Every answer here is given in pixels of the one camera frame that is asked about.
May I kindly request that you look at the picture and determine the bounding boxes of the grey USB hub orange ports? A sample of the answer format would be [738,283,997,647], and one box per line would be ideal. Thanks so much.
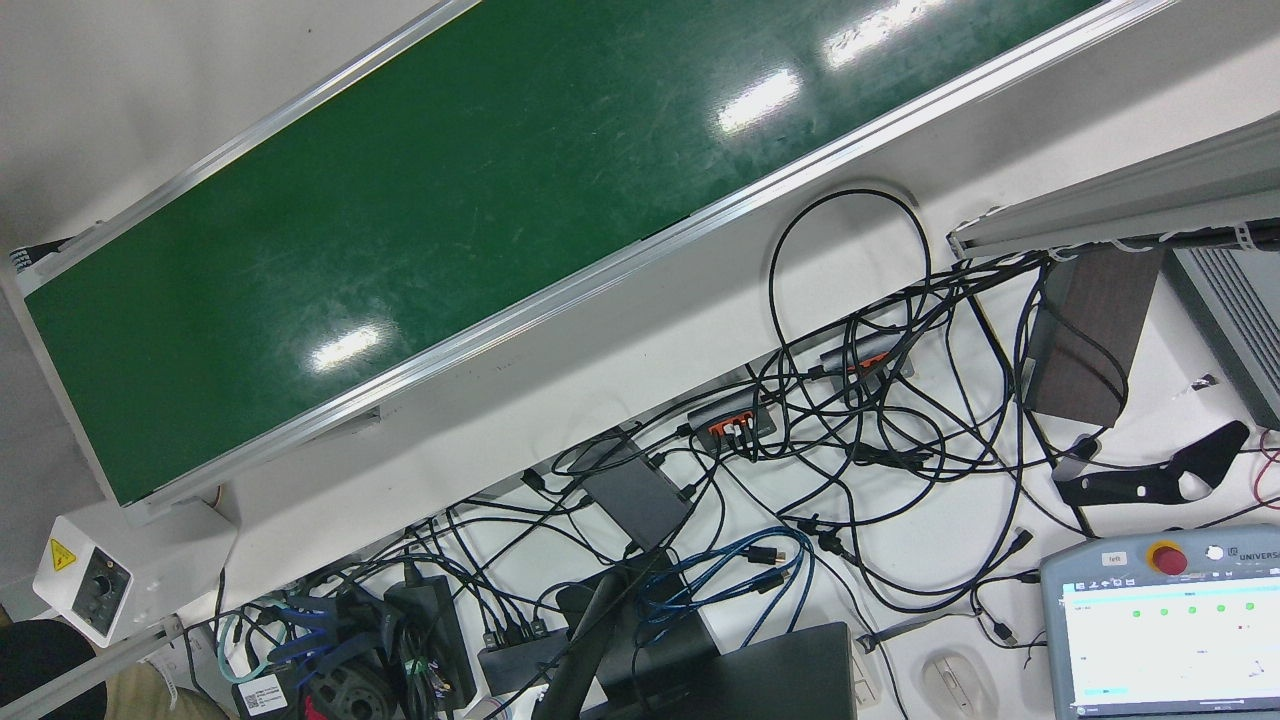
[818,335,916,391]
[686,392,779,453]

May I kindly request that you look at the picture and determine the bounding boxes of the dark grey flat box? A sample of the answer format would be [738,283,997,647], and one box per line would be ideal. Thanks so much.
[578,432,696,553]

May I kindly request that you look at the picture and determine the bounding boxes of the green conveyor belt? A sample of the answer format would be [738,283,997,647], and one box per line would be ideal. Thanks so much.
[0,0,1186,526]

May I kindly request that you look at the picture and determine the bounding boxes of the black multi-port hub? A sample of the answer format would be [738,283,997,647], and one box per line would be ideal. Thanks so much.
[478,620,571,693]

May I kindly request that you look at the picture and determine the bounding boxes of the black power adapter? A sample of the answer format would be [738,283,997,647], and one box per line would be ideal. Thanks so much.
[385,575,479,706]

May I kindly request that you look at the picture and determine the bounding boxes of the black round spool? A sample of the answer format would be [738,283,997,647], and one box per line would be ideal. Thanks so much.
[300,660,401,720]

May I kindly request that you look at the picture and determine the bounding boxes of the brown wooden block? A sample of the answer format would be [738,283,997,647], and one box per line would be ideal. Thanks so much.
[1022,245,1166,429]

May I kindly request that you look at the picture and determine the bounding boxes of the white computer mouse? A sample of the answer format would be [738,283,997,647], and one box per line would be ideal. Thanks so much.
[922,650,986,720]

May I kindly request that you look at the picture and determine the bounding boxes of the white labelled small box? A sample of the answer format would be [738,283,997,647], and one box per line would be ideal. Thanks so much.
[232,672,301,716]

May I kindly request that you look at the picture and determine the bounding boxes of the white conveyor control box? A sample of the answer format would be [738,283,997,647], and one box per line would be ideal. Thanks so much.
[32,498,239,649]

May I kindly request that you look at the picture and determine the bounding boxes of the grey teach pendant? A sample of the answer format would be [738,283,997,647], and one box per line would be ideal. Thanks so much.
[1040,525,1280,720]

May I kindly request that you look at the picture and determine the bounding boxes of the grey ribbed metal case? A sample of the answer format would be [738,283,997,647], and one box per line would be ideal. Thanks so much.
[1160,245,1280,431]

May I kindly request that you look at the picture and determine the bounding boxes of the person in black shirt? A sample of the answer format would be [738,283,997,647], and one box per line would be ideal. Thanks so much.
[0,618,231,720]

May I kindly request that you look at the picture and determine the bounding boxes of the blue cable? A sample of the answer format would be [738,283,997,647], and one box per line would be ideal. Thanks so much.
[635,527,816,651]

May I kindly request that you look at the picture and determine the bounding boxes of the long black looped cable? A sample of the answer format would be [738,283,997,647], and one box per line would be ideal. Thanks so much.
[768,188,933,401]

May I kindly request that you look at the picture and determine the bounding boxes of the black flat bracket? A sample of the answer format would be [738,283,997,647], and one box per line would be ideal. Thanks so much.
[1052,420,1251,509]

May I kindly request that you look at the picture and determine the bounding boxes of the aluminium beam with cable ties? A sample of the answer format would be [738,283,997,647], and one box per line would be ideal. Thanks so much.
[945,112,1280,263]

